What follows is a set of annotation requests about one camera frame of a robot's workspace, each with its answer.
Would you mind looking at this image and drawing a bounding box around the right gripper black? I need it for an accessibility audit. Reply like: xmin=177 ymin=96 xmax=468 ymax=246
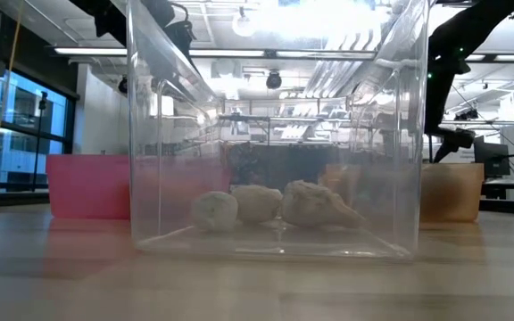
xmin=433 ymin=128 xmax=477 ymax=164

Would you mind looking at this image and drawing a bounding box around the white garlic bulb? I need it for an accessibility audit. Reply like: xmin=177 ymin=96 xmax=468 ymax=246
xmin=230 ymin=184 xmax=284 ymax=225
xmin=281 ymin=179 xmax=368 ymax=230
xmin=190 ymin=190 xmax=239 ymax=232

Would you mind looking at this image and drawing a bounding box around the orange plastic bin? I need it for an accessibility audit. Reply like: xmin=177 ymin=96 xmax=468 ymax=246
xmin=319 ymin=161 xmax=485 ymax=224

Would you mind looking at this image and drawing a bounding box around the black desktop monitor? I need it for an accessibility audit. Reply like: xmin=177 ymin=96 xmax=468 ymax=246
xmin=473 ymin=136 xmax=511 ymax=178

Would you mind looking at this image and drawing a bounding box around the dark office desk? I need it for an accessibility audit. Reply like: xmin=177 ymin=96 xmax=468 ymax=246
xmin=479 ymin=177 xmax=514 ymax=201

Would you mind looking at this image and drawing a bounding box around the dark room partition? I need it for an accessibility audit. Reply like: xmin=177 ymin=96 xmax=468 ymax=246
xmin=225 ymin=142 xmax=352 ymax=188

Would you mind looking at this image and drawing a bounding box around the metal shelving rack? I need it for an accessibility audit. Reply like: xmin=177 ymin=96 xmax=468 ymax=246
xmin=219 ymin=97 xmax=361 ymax=148

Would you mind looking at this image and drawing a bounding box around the round white ceiling lamp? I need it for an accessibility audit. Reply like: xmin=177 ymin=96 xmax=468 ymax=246
xmin=231 ymin=6 xmax=258 ymax=38

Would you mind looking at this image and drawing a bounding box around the clear plastic bin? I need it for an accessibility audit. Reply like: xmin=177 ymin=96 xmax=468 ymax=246
xmin=125 ymin=0 xmax=430 ymax=262

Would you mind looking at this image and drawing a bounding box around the pink plastic bin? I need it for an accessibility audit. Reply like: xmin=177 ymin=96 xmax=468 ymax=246
xmin=46 ymin=153 xmax=231 ymax=220

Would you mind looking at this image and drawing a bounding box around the black tripod stand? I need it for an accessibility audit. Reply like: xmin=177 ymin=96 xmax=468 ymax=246
xmin=31 ymin=91 xmax=49 ymax=193

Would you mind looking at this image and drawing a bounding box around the large glass window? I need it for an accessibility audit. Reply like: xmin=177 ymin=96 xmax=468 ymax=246
xmin=0 ymin=66 xmax=78 ymax=193

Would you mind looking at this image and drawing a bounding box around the yellow cord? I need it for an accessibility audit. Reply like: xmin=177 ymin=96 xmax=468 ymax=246
xmin=0 ymin=0 xmax=24 ymax=179

